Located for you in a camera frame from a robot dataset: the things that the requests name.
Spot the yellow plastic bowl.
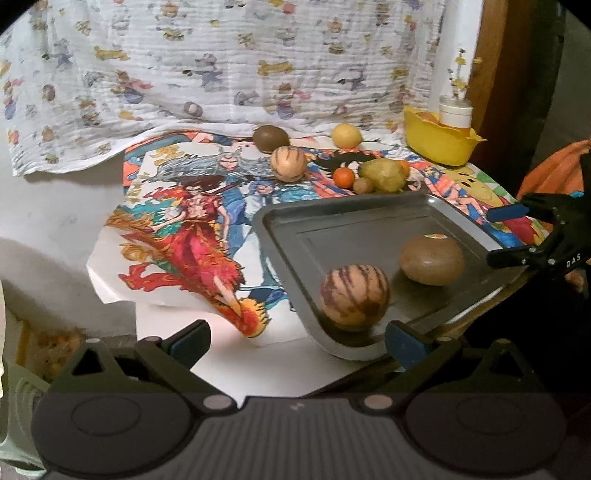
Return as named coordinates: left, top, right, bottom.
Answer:
left=404, top=105, right=488, bottom=167

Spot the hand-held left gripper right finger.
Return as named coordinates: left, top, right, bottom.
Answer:
left=355, top=320, right=555, bottom=414

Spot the green plastic stool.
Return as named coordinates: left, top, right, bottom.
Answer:
left=0, top=357, right=52, bottom=477

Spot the white cartoon printed blanket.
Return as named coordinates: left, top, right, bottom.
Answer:
left=0, top=0, right=446, bottom=177

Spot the dark brown round fruit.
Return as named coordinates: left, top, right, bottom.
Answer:
left=252, top=125, right=290, bottom=153

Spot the green yellow pear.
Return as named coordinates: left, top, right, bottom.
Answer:
left=359, top=159, right=407, bottom=193

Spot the yellow lemon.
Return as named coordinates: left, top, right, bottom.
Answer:
left=331, top=123, right=363, bottom=149

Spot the large striped pepino melon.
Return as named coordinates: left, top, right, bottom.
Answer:
left=321, top=264, right=391, bottom=332

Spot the small striped pepino melon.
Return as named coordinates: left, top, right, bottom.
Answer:
left=270, top=145, right=308, bottom=182

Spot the white plastic jar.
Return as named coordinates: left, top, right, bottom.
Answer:
left=438, top=95, right=474, bottom=130

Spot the dried yellow flower sprig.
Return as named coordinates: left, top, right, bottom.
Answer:
left=447, top=47, right=483, bottom=100

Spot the large brown round fruit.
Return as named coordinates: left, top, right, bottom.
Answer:
left=399, top=235, right=465, bottom=286

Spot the brown wooden panel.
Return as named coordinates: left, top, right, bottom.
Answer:
left=470, top=0, right=571, bottom=185

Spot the grey metal baking tray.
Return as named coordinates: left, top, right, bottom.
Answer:
left=252, top=191, right=543, bottom=361

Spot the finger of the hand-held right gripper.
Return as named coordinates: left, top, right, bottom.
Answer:
left=488, top=193, right=566, bottom=223
left=486, top=244, right=557, bottom=270

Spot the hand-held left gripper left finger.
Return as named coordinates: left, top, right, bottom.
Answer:
left=46, top=319, right=238, bottom=414

